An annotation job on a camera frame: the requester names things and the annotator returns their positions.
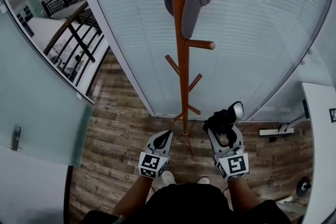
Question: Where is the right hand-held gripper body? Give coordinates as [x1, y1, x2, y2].
[213, 146, 250, 182]

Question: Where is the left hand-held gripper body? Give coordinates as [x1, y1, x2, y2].
[138, 147, 171, 180]

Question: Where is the black and silver handheld object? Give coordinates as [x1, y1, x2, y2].
[203, 101, 245, 148]

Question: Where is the brown wooden coat rack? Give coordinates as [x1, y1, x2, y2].
[164, 0, 216, 157]

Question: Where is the person's left forearm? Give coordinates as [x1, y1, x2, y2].
[111, 176, 156, 217]

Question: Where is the person's right forearm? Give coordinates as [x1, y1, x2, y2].
[226, 178, 264, 212]

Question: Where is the person's left white shoe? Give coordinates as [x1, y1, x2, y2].
[161, 170, 177, 187]

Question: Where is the white power strip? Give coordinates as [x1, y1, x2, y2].
[259, 127, 295, 137]

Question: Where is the person's black clothing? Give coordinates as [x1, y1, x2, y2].
[80, 182, 292, 224]

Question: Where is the black round stand base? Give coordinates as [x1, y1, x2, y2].
[296, 176, 312, 196]

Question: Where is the black desk socket panel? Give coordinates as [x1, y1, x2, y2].
[302, 99, 311, 120]

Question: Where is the white desk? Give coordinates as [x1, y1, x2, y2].
[301, 81, 336, 224]

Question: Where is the glass partition with white blinds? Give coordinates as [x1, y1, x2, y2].
[79, 0, 336, 122]

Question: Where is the frosted glass door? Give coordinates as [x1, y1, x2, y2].
[0, 0, 95, 167]

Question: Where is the black metal stair railing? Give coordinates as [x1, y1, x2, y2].
[40, 0, 111, 97]

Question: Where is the black power cable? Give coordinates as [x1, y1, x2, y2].
[276, 114, 307, 135]

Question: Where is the metal door handle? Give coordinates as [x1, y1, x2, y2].
[10, 124, 24, 152]

